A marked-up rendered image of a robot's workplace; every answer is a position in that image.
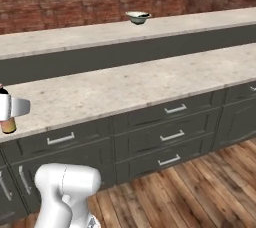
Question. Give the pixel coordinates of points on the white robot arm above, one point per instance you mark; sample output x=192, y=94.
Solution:
x=63, y=185

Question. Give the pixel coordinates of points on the small grey drawer front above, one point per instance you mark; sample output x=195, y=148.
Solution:
x=238, y=93

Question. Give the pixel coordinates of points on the white bowl with ice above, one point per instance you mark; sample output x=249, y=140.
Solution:
x=138, y=17

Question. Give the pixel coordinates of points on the wide grey drawer front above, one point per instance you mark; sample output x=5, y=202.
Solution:
x=90, y=135

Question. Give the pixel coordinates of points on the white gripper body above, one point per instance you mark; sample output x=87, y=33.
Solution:
x=20, y=107

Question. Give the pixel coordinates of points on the brown bottle with dark cap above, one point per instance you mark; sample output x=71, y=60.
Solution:
x=8, y=126

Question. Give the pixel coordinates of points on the grey cupboard door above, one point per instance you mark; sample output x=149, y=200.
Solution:
x=100, y=162
x=236, y=123
x=15, y=202

